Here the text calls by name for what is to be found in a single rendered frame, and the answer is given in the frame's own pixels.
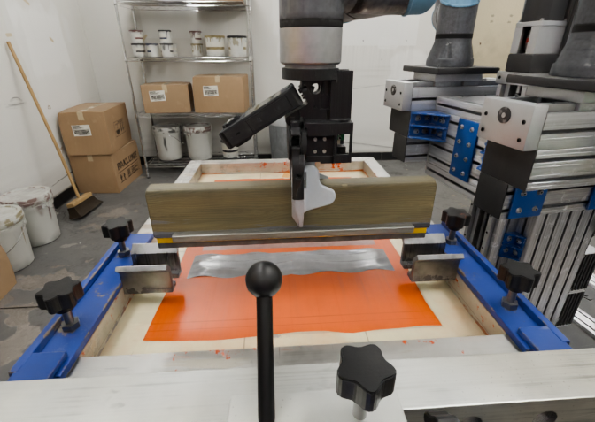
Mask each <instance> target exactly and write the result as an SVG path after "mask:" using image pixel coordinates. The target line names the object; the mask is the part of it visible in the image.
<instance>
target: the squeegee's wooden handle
mask: <svg viewBox="0 0 595 422"><path fill-rule="evenodd" d="M320 183H321V184H322V185H324V186H326V187H328V188H331V189H333V190H334V191H335V194H336V198H335V201H334V202H333V203H332V204H329V205H326V206H322V207H320V208H316V209H313V210H309V211H306V212H304V223H303V226H349V225H372V224H395V223H412V224H413V226H414V228H425V227H430V221H431V216H432V211H433V206H434V201H435V195H436V190H437V184H436V181H435V180H434V179H433V178H432V177H430V176H429V175H425V176H396V177H367V178H338V179H320ZM145 198H146V203H147V207H148V211H149V215H150V220H151V228H152V232H153V236H154V238H172V235H173V233H174V232H188V231H211V230H234V229H257V228H280V227H299V226H298V225H297V223H296V221H295V220H294V219H293V218H292V201H291V180H252V181H223V182H193V183H165V184H150V185H149V187H148V188H147V189H146V192H145Z"/></svg>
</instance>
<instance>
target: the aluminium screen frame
mask: <svg viewBox="0 0 595 422"><path fill-rule="evenodd" d="M315 167H316V168H317V169H318V170H319V172H356V171H363V172H364V173H365V174H366V176H367V177H390V176H389V175H388V174H387V172H386V171H385V170H384V169H383V168H382V167H381V166H380V165H379V164H378V163H377V162H376V160H375V159H374V158H373V157H352V162H351V163H335V164H321V163H320V162H315ZM289 172H290V161H289V160H288V159H287V158H282V159H237V160H192V161H190V162H189V164H188V165H187V167H186V168H185V169H184V171H183V172H182V174H181V175H180V176H179V178H178V179H177V180H176V182H175V183H193V182H198V181H199V179H200V177H201V175H202V174H238V173H289ZM138 234H153V232H152V228H151V220H150V218H148V219H147V221H146V222H145V223H144V225H143V226H142V228H141V229H140V231H139V232H138ZM445 282H446V283H447V285H448V286H449V287H450V289H451V290H452V292H453V293H454V294H455V295H456V296H457V297H458V299H459V300H460V302H461V303H462V305H463V306H464V307H465V309H466V310H467V312H468V313H469V314H470V316H471V317H472V318H473V320H474V321H475V322H476V324H477V325H478V326H479V327H480V328H481V330H482V331H483V333H484V334H485V335H483V336H466V337H450V338H433V339H416V340H400V341H367V342H351V343H334V344H317V345H301V346H284V347H274V366H280V365H296V364H326V363H339V362H340V350H341V348H342V347H343V346H347V345H348V346H353V347H363V346H366V345H368V344H374V345H376V346H378V347H379V348H380V349H381V351H382V355H383V357H384V358H385V360H389V359H405V358H420V357H450V356H466V355H482V354H498V353H513V352H522V351H521V350H520V349H519V348H518V347H517V345H516V344H515V343H514V342H513V340H512V339H511V338H510V337H509V335H508V334H507V333H506V332H505V330H504V329H503V328H502V327H501V326H500V324H499V323H498V322H497V320H496V319H495V318H494V317H492V315H491V314H490V313H489V312H488V310H487V309H486V308H485V307H484V305H483V304H482V303H481V302H480V300H479V299H478V298H477V297H476V296H475V294H474V293H473V292H472V290H471V289H470V288H469V287H468V285H467V284H466V283H465V282H464V280H463V279H462V278H461V277H460V276H459V275H458V274H457V275H456V280H445ZM133 296H134V294H129V295H125V294H124V290H123V288H122V289H121V290H120V292H119V293H118V295H117V296H116V298H115V299H114V301H113V303H112V305H111V306H110V308H109V309H108V311H107V312H106V313H105V315H104V317H103V319H102V320H101V322H100V323H99V325H98V326H97V329H96V330H95V332H94V333H93V334H92V336H91V337H90V339H89V341H88V342H87V344H86V346H85V347H84V349H83V350H82V352H81V354H80V355H79V356H78V358H77V359H76V361H75V363H74V364H73V366H72V368H71V370H70V371H69V373H68V374H67V375H66V378H78V377H94V376H110V375H125V374H141V373H156V372H186V371H203V370H218V369H234V368H249V367H257V348H251V349H218V350H202V351H185V352H168V353H152V354H135V355H118V356H102V357H100V354H101V352H102V350H103V349H104V346H105V344H106V343H107V342H108V340H109V338H110V337H111V335H112V332H113V330H114V329H115V327H116V325H117V324H118V323H119V321H120V318H121V317H122V315H123V313H124V311H125V309H126V308H127V306H128V304H129V303H130V301H131V299H132V297H133Z"/></svg>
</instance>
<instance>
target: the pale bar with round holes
mask: <svg viewBox="0 0 595 422"><path fill-rule="evenodd" d="M386 361H388V362H389V363H390V364H392V365H393V366H394V367H395V369H396V370H397V376H396V381H395V387H394V388H395V389H396V391H397V394H398V398H399V401H400V403H401V406H402V408H403V411H404V413H405V416H406V420H407V422H424V413H425V412H426V411H435V410H445V411H447V412H448V413H449V414H451V415H454V416H456V417H457V418H458V419H459V421H460V422H595V348H590V349H560V350H544V351H529V352H513V353H498V354H482V355H466V356H450V357H420V358H405V359H389V360H386ZM338 367H339V363H326V364H296V365H280V366H275V367H274V392H275V393H286V392H301V391H315V390H330V389H336V371H337V369H338ZM257 394H258V369H257V367H249V368H234V369H218V370H203V371H186V372H156V373H141V374H125V375H110V376H94V377H78V378H63V379H46V380H16V381H1V382H0V422H228V408H229V401H230V399H231V396H233V395H257Z"/></svg>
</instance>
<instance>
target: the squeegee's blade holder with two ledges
mask: <svg viewBox="0 0 595 422"><path fill-rule="evenodd" d="M413 231H414V226H413V224H412V223H395V224H372V225H349V226H303V227H280V228H257V229H234V230H211V231H188V232H174V233H173V235H172V239H173V242H208V241H230V240H252V239H274V238H296V237H318V236H340V235H363V234H405V233H413Z"/></svg>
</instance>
